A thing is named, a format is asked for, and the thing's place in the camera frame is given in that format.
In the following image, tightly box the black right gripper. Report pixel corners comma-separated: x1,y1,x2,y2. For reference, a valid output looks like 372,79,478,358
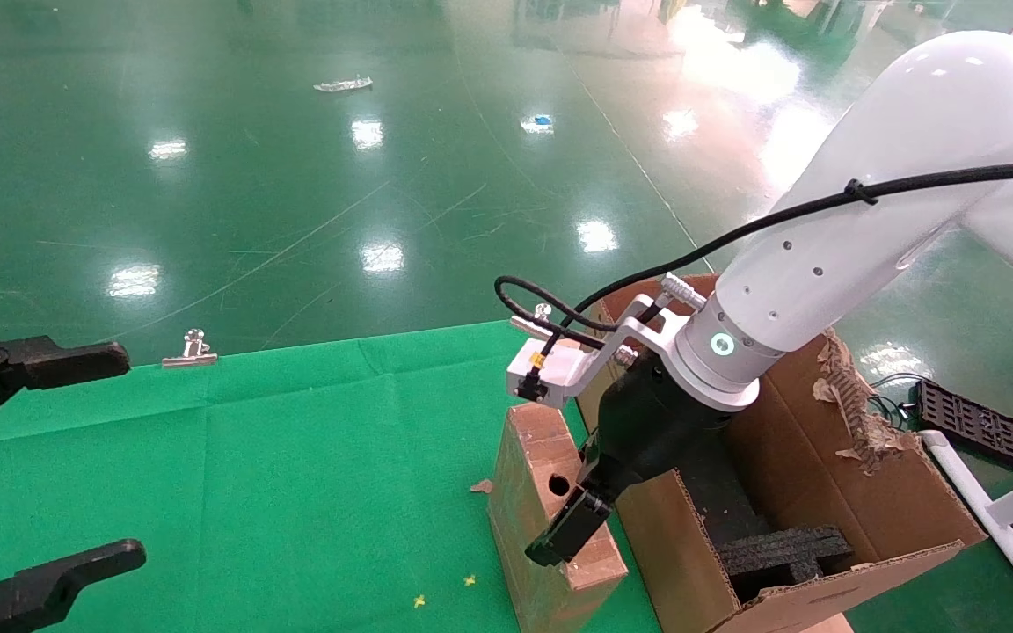
524,356,736,569

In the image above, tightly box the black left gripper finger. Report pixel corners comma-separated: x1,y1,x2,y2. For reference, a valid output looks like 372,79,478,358
0,331,132,450
0,539,148,633

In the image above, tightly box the small brown cardboard box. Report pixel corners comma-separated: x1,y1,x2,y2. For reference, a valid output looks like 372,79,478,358
487,401,630,633

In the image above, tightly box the large open cardboard carton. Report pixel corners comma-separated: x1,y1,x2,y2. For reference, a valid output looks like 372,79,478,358
572,273,987,633

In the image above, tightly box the silver binder clip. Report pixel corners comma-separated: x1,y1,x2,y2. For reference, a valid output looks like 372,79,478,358
161,329,218,369
509,303,556,340

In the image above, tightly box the black foam base sheet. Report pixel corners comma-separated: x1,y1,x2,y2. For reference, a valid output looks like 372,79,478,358
665,431,776,548

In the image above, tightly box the green table cloth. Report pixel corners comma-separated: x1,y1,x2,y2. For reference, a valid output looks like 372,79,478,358
0,320,661,633

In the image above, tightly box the black plastic grid tray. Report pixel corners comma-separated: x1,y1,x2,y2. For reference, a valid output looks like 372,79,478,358
911,378,1013,478

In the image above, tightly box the white pipe frame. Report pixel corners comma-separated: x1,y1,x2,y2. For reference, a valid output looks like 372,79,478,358
920,429,1013,630

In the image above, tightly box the black braided cable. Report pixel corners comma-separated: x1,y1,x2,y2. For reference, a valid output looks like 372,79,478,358
495,160,1013,353

